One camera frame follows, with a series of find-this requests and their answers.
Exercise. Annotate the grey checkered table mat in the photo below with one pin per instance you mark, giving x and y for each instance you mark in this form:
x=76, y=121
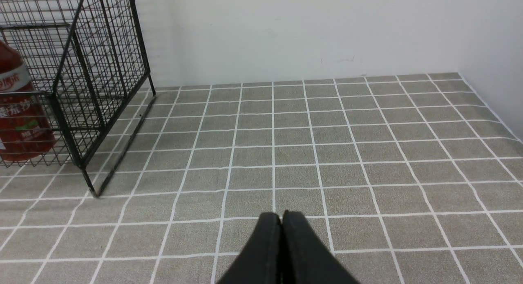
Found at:
x=406, y=179

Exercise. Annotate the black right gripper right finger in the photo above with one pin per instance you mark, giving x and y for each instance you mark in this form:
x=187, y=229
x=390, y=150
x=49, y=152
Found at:
x=305, y=259

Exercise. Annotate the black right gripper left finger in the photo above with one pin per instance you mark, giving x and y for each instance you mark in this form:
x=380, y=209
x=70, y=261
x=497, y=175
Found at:
x=258, y=261

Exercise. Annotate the red sauce bottle yellow cap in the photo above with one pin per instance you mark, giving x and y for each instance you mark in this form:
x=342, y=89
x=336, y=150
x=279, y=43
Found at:
x=25, y=129

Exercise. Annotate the black wire mesh rack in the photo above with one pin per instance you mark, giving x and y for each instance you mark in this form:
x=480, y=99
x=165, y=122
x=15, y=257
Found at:
x=87, y=60

